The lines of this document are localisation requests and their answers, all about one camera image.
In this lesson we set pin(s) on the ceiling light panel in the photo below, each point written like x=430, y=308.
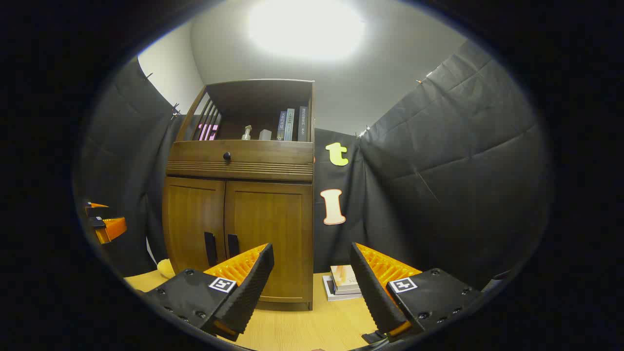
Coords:
x=307, y=27

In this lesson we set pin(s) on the thin dark flat book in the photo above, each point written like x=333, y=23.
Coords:
x=348, y=292

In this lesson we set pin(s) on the wooden cabinet door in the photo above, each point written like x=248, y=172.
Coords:
x=192, y=214
x=278, y=219

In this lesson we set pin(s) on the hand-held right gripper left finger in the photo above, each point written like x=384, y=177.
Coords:
x=253, y=292

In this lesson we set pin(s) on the blue upright book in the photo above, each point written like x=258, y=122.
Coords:
x=281, y=126

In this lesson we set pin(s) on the black backdrop cloth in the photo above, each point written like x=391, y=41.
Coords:
x=463, y=170

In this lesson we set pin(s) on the dark grey upright book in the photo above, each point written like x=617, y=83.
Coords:
x=302, y=124

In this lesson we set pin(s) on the clear pump bottle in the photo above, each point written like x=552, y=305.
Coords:
x=246, y=134

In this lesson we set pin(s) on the white flat book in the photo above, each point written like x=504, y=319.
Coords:
x=331, y=292

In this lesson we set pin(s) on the grey ribbed chair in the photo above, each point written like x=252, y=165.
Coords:
x=497, y=282

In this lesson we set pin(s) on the wooden drawer with black knob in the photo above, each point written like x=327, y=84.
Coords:
x=263, y=152

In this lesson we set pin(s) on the wooden double-door shoe cabinet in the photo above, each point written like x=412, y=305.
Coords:
x=263, y=95

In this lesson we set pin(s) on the yellow soft object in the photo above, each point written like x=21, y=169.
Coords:
x=165, y=268

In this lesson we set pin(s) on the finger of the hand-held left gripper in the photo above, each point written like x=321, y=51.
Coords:
x=96, y=204
x=113, y=228

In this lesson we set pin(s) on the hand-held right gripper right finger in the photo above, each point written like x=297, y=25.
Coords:
x=373, y=292

